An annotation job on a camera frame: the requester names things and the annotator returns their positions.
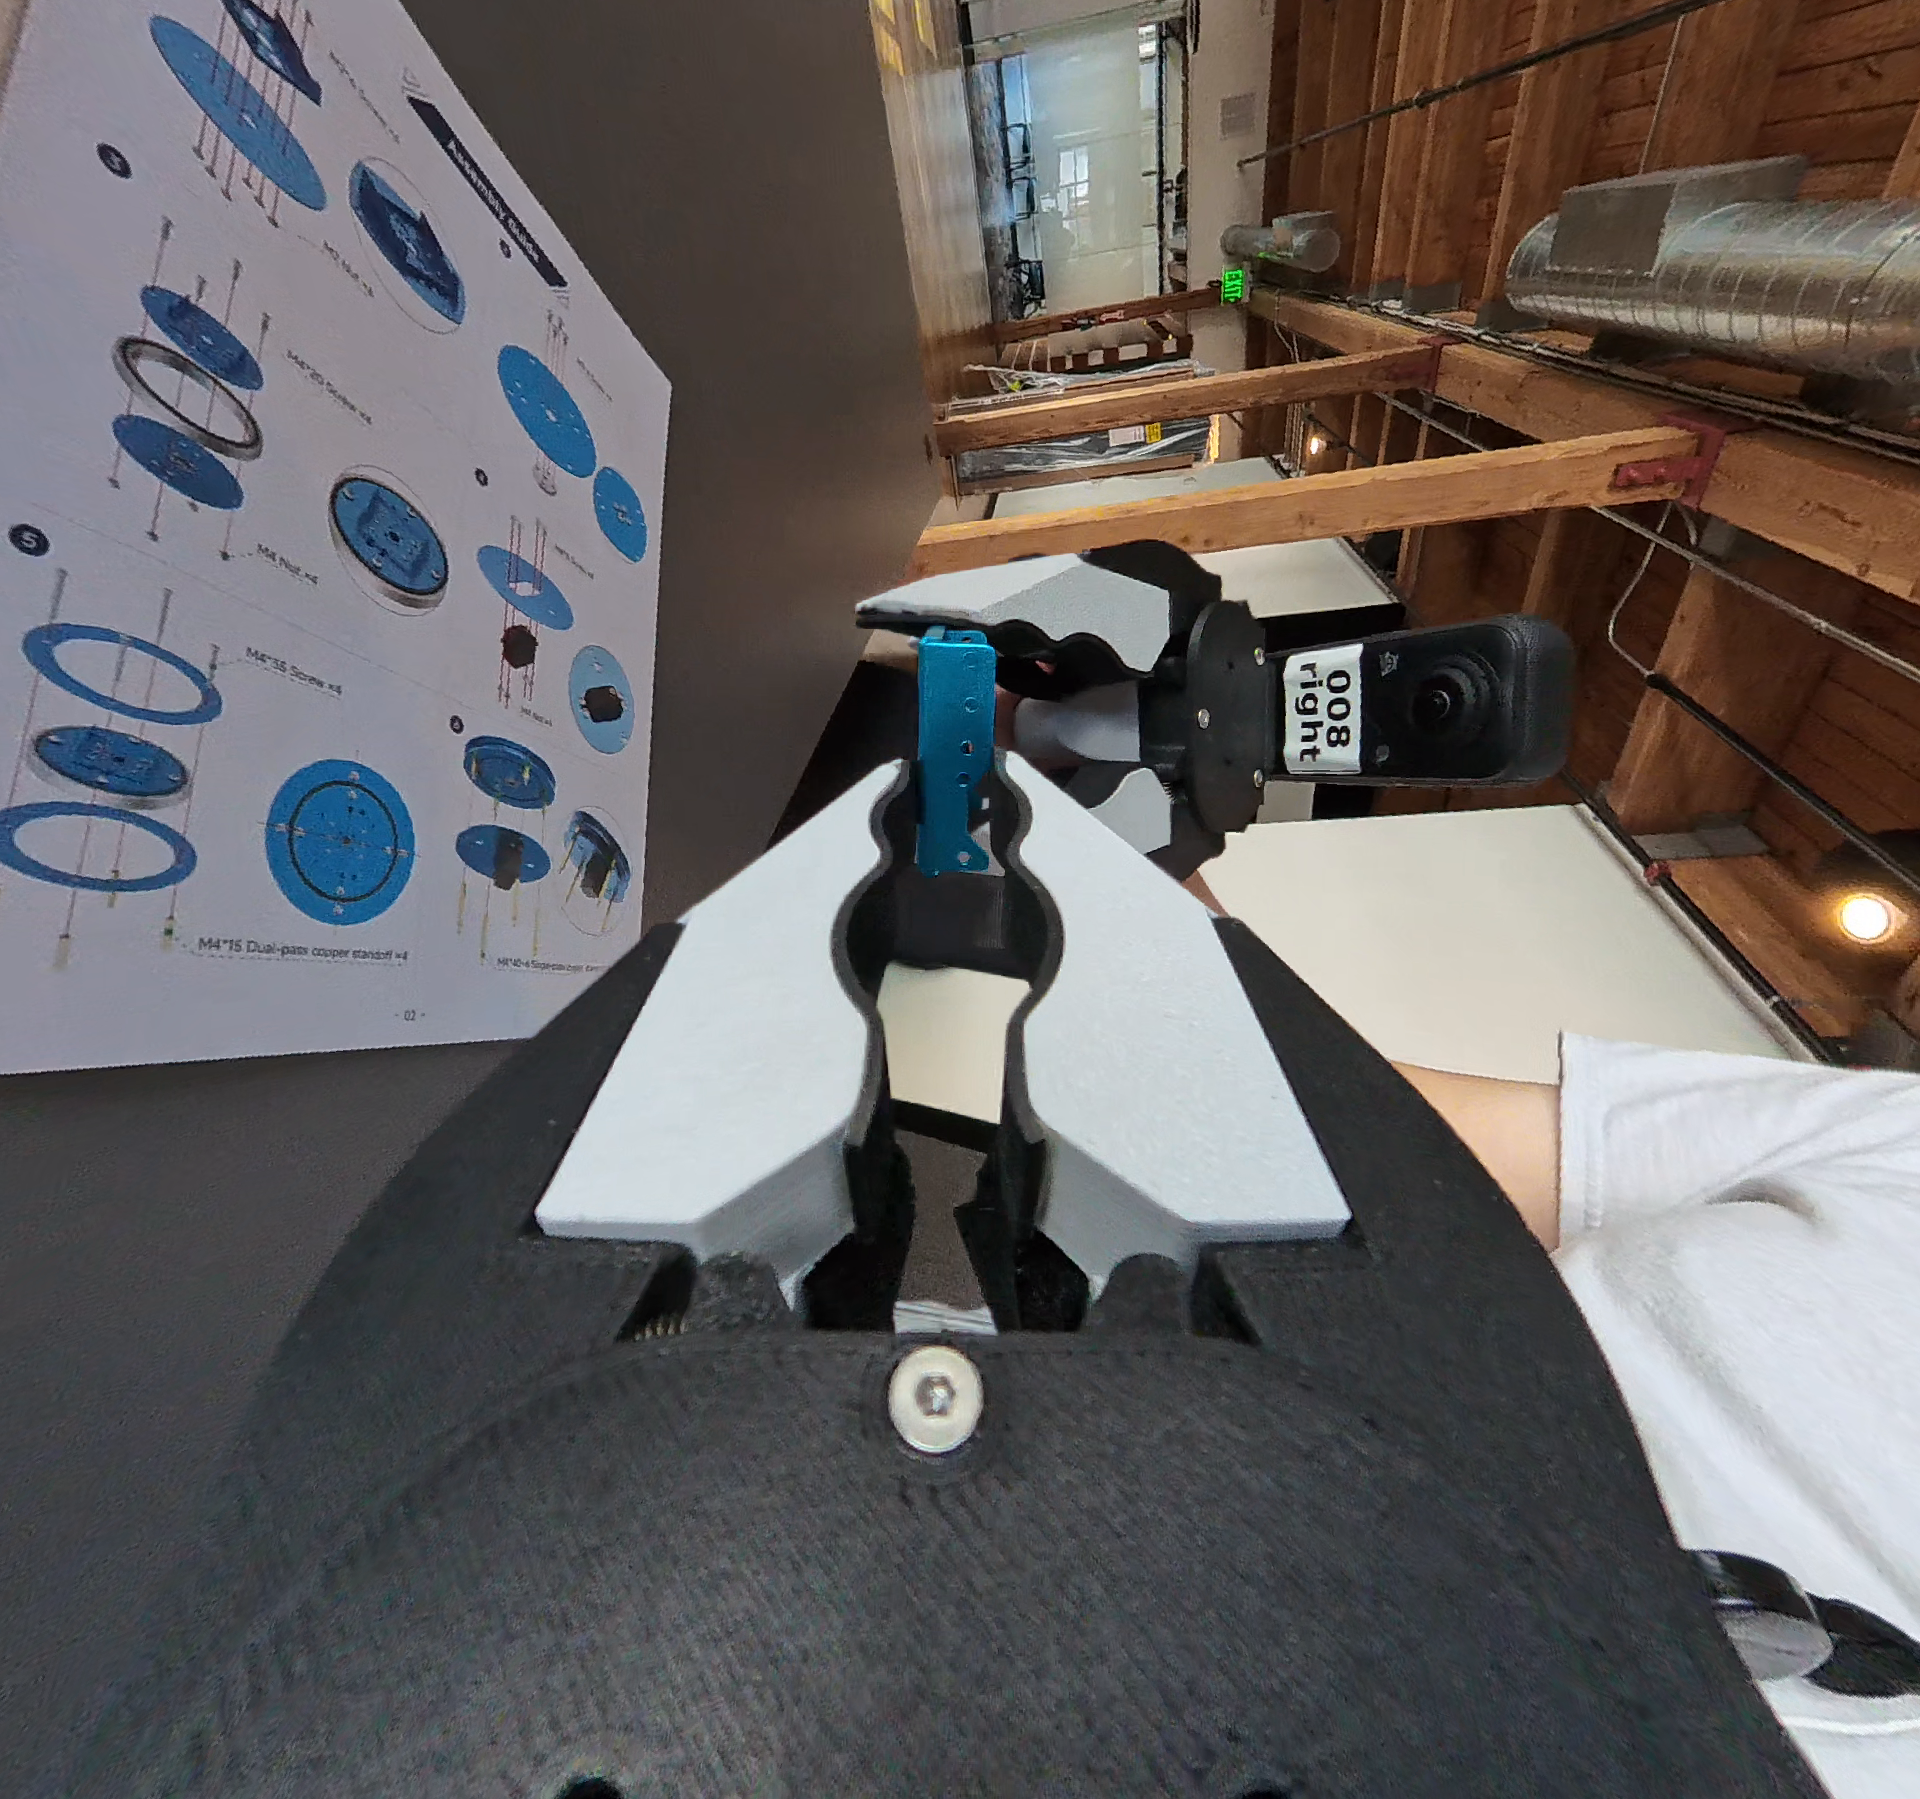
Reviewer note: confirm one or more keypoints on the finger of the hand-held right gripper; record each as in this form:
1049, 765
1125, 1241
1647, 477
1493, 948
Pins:
1149, 814
1049, 600

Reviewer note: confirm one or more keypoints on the silver ventilation duct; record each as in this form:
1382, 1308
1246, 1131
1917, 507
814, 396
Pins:
1723, 271

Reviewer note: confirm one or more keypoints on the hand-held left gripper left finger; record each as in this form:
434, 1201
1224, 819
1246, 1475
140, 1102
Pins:
720, 1063

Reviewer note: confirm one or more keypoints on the person's right forearm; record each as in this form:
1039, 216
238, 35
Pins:
1485, 1146

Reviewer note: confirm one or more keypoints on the blue metal bracket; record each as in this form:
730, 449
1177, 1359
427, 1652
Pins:
949, 750

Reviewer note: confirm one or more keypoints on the wooden beam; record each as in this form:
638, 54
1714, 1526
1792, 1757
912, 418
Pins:
1348, 504
1200, 396

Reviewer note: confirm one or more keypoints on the assembly guide booklet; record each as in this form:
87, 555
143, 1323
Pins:
377, 628

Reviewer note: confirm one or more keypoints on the ceiling lamp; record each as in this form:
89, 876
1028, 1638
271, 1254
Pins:
1864, 916

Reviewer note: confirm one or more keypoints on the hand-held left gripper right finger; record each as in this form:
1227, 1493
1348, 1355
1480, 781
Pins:
1169, 1080

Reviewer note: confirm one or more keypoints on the small silver duct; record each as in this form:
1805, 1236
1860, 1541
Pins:
1286, 239

